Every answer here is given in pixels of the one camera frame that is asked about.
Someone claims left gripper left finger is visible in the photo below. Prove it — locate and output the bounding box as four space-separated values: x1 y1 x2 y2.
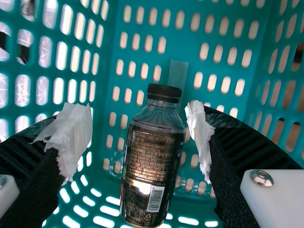
0 102 94 228

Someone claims teal shopping basket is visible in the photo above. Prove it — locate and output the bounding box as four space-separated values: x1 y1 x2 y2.
0 0 304 228

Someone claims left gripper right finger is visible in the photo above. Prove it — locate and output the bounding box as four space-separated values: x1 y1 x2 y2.
184 99 304 228

